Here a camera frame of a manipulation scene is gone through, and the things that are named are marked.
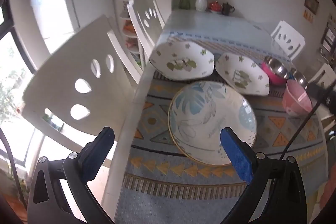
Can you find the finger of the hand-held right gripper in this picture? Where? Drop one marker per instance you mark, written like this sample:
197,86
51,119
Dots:
324,96

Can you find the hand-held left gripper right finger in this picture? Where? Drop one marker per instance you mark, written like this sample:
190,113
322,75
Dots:
236,158

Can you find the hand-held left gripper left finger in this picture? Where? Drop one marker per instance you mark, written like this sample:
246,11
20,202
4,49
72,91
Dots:
97,155

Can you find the pink ceramic bowl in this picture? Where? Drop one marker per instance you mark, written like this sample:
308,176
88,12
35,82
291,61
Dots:
294,98

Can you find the blue steel bowl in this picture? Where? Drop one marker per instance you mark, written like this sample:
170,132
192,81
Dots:
299,77

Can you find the pink steel bowl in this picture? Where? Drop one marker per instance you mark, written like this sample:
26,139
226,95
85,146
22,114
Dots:
275,66

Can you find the round blue leaf plate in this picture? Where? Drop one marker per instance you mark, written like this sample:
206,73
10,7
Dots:
199,113

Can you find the white floral octagonal plate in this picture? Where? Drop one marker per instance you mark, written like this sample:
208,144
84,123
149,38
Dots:
181,56
236,66

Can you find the white chair with oval cutouts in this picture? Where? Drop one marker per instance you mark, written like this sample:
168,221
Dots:
65,64
324,74
287,35
143,11

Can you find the patterned blue table mat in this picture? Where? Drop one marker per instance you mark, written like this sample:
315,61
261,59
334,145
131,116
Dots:
183,187

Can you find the green potted plant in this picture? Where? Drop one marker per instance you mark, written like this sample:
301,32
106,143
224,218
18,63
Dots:
15,187

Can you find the red tea cup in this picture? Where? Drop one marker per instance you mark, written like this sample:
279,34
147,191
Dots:
214,6

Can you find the dark wall shelf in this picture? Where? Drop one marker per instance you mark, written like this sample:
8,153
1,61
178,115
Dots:
328,37

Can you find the orange wall stickers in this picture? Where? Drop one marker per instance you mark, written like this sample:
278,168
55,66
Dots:
308,16

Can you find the small framed wall picture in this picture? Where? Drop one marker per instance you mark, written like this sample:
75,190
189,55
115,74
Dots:
311,3

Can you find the black window frame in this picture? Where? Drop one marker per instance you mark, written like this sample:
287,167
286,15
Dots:
19,40

